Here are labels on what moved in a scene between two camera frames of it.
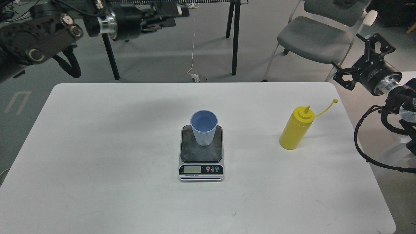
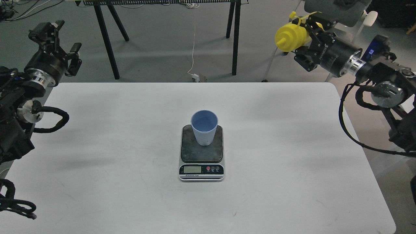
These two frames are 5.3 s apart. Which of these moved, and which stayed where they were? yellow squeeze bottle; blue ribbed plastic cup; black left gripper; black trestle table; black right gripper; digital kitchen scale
Moved: black right gripper; yellow squeeze bottle; black left gripper
Stayed: black trestle table; blue ribbed plastic cup; digital kitchen scale
